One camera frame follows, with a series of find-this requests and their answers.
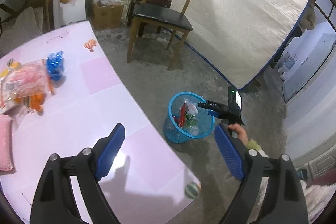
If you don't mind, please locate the green plastic bottle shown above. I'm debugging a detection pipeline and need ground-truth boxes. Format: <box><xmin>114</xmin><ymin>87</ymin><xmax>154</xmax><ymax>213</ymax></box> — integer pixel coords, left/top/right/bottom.
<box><xmin>183</xmin><ymin>114</ymin><xmax>199</xmax><ymax>136</ymax></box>

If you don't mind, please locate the blue plastic bag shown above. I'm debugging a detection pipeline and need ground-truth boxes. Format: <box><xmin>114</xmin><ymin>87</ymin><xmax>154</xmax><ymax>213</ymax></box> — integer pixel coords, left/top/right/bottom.
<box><xmin>46</xmin><ymin>51</ymin><xmax>64</xmax><ymax>81</ymax></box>

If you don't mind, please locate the blue mesh trash basket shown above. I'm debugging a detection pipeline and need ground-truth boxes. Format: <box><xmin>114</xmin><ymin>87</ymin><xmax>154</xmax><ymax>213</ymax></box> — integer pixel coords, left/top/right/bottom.
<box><xmin>163</xmin><ymin>92</ymin><xmax>215</xmax><ymax>143</ymax></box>

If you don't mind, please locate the right hand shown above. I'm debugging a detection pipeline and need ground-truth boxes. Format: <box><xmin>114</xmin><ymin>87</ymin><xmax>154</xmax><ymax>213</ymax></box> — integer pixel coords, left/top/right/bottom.
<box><xmin>228</xmin><ymin>123</ymin><xmax>249</xmax><ymax>145</ymax></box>

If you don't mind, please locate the red snack box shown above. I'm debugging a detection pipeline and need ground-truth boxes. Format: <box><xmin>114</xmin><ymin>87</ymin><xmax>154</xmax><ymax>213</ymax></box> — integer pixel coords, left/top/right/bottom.
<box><xmin>178</xmin><ymin>102</ymin><xmax>186</xmax><ymax>128</ymax></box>

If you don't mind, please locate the pink sponge cloth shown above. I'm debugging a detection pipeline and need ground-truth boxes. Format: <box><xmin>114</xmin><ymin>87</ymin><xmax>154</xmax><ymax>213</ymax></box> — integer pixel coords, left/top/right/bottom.
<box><xmin>0</xmin><ymin>114</ymin><xmax>13</xmax><ymax>172</ymax></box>

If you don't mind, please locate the pink balloon tablecloth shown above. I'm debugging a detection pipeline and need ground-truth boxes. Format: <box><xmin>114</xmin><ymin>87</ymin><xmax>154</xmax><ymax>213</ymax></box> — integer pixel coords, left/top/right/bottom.
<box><xmin>1</xmin><ymin>22</ymin><xmax>198</xmax><ymax>223</ymax></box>

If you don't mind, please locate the wooden chair black seat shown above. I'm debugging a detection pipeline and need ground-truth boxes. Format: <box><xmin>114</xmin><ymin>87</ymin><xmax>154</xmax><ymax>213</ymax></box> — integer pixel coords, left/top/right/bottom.
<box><xmin>126</xmin><ymin>0</ymin><xmax>193</xmax><ymax>70</ymax></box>

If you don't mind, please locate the beige mattress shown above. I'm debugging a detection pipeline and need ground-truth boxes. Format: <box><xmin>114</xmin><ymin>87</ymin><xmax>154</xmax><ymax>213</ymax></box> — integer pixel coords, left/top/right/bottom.
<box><xmin>186</xmin><ymin>0</ymin><xmax>309</xmax><ymax>89</ymax></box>

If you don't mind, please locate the clear pink snack bag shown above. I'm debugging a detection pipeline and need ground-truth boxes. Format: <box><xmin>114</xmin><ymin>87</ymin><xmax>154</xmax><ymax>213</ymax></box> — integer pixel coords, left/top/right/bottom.
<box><xmin>1</xmin><ymin>59</ymin><xmax>54</xmax><ymax>114</ymax></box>

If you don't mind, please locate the yellow cardboard box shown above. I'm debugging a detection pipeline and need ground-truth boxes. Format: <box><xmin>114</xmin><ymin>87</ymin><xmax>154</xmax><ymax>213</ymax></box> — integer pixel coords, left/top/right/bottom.
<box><xmin>0</xmin><ymin>59</ymin><xmax>21</xmax><ymax>78</ymax></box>

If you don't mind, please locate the brown cardboard box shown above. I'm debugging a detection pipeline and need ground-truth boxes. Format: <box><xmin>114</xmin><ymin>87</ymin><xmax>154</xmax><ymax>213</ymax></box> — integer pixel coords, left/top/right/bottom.
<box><xmin>92</xmin><ymin>3</ymin><xmax>123</xmax><ymax>30</ymax></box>

